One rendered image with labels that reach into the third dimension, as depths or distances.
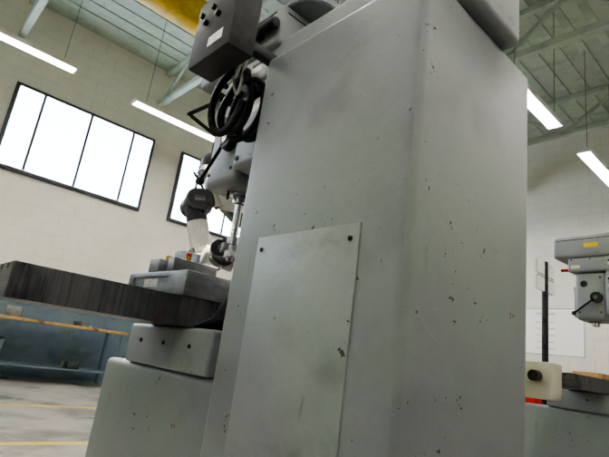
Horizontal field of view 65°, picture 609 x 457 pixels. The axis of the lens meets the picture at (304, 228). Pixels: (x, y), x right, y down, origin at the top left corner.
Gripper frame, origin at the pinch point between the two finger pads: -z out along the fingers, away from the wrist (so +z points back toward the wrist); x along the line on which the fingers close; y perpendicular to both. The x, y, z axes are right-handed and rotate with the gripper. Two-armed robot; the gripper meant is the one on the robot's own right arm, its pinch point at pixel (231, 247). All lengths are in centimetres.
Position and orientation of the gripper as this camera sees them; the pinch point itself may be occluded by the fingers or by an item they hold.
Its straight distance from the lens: 159.9
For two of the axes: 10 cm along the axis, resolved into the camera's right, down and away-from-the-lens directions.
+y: -1.3, 9.6, -2.6
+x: 9.2, 2.2, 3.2
